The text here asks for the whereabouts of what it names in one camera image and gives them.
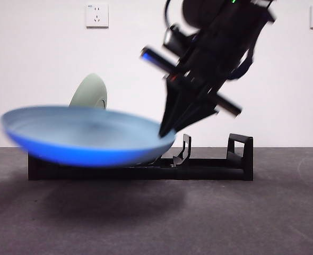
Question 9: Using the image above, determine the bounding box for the black cable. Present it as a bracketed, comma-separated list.
[163, 0, 173, 28]

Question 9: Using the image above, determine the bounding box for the black plastic plate rack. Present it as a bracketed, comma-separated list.
[28, 132, 254, 182]

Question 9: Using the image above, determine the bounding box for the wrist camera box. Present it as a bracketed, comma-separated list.
[162, 24, 191, 53]

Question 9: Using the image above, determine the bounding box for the blue round plate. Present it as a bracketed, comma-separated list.
[0, 105, 177, 168]

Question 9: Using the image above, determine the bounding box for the green round plate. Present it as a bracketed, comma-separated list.
[68, 73, 109, 109]

